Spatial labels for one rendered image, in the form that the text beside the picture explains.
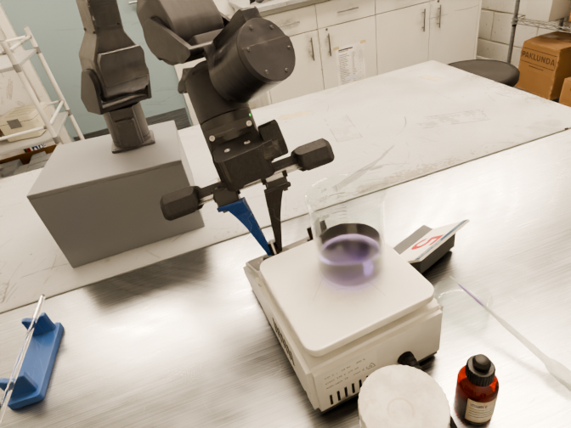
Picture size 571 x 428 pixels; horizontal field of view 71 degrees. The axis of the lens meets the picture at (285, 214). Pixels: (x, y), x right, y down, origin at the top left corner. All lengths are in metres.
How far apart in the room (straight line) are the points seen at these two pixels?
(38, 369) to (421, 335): 0.39
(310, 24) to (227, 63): 2.45
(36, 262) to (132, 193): 0.21
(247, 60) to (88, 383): 0.36
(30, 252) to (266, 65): 0.52
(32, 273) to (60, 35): 2.67
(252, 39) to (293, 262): 0.20
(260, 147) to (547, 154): 0.50
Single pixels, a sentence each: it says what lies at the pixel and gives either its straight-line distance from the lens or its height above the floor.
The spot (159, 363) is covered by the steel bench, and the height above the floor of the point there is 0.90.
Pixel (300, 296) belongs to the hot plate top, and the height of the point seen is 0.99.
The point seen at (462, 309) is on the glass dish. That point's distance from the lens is 0.46.
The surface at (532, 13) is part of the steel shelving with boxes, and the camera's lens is 3.01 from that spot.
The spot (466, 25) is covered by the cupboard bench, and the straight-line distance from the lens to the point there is 3.42.
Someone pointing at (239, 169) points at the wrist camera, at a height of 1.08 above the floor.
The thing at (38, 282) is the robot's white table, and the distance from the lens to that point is 0.67.
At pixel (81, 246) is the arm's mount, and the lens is 0.64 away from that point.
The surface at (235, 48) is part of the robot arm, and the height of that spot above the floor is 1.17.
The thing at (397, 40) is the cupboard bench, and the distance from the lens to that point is 3.12.
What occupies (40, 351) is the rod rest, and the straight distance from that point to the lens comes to 0.55.
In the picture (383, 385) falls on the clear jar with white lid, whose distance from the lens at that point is 0.31.
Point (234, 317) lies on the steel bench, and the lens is 0.47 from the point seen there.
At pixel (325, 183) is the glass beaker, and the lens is 0.34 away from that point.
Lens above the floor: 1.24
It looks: 35 degrees down
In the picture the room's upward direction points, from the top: 12 degrees counter-clockwise
